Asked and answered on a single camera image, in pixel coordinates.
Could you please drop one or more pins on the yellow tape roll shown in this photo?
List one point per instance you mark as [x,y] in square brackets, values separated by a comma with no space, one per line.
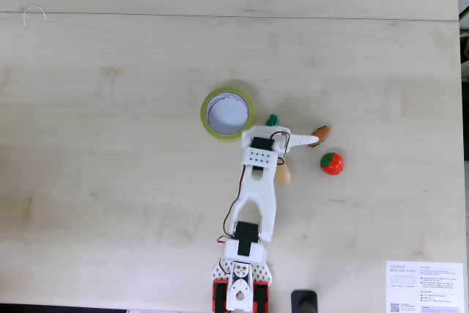
[205,122]

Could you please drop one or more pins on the green toy cucumber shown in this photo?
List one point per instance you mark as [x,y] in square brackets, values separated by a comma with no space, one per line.
[272,120]

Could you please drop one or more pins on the red table clamp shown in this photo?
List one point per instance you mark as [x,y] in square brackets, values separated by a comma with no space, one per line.
[220,296]
[262,296]

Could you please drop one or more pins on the beige toy egg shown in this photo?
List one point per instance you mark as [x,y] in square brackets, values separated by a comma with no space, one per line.
[284,175]

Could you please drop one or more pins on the white printed paper sheet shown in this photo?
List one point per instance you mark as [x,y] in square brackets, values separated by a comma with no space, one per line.
[421,287]

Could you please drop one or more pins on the black monitor stand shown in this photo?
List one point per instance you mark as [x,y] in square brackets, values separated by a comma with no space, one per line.
[304,302]

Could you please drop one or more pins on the brown toy hamburger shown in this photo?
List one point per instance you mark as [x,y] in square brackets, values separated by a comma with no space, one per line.
[323,132]

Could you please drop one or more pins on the red toy tomato green leaf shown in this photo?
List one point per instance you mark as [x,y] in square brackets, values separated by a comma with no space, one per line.
[331,164]

